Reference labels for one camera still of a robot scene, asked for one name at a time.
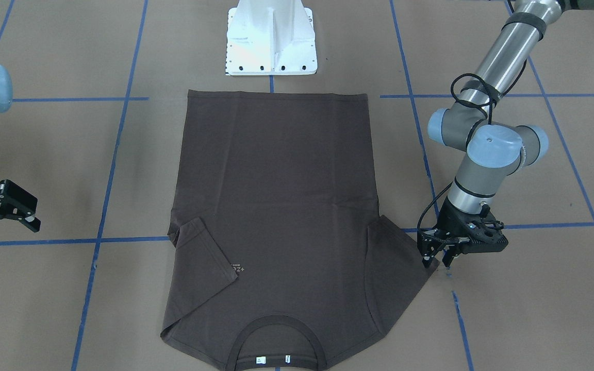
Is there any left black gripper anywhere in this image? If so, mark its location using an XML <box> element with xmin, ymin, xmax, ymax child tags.
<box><xmin>417</xmin><ymin>199</ymin><xmax>508</xmax><ymax>268</ymax></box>

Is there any brown t-shirt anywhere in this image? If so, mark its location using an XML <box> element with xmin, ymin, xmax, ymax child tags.
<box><xmin>160</xmin><ymin>91</ymin><xmax>438</xmax><ymax>370</ymax></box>

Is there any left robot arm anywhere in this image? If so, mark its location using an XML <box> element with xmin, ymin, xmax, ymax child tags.
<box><xmin>417</xmin><ymin>1</ymin><xmax>594</xmax><ymax>268</ymax></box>

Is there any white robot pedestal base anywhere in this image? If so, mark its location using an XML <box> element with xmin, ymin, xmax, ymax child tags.
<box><xmin>225</xmin><ymin>1</ymin><xmax>318</xmax><ymax>76</ymax></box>

